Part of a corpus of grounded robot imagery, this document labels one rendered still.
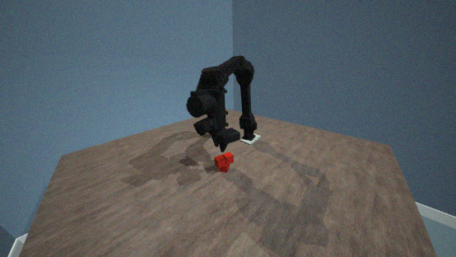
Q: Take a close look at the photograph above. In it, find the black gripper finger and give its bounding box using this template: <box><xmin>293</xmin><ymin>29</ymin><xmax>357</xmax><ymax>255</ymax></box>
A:
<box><xmin>215</xmin><ymin>137</ymin><xmax>227</xmax><ymax>152</ymax></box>
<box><xmin>208</xmin><ymin>130</ymin><xmax>219</xmax><ymax>147</ymax></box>

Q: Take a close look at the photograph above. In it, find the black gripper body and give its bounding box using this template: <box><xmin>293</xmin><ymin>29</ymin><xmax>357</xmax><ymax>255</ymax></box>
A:
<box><xmin>207</xmin><ymin>109</ymin><xmax>240</xmax><ymax>144</ymax></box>

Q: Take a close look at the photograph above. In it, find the red cube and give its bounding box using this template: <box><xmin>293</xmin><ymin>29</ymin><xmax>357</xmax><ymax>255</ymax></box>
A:
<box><xmin>219</xmin><ymin>165</ymin><xmax>229</xmax><ymax>173</ymax></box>
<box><xmin>214</xmin><ymin>155</ymin><xmax>226</xmax><ymax>169</ymax></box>
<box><xmin>223</xmin><ymin>152</ymin><xmax>234</xmax><ymax>165</ymax></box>

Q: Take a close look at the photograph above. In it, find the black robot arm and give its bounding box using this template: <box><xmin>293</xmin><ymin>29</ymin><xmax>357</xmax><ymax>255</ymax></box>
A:
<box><xmin>186</xmin><ymin>55</ymin><xmax>257</xmax><ymax>141</ymax></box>

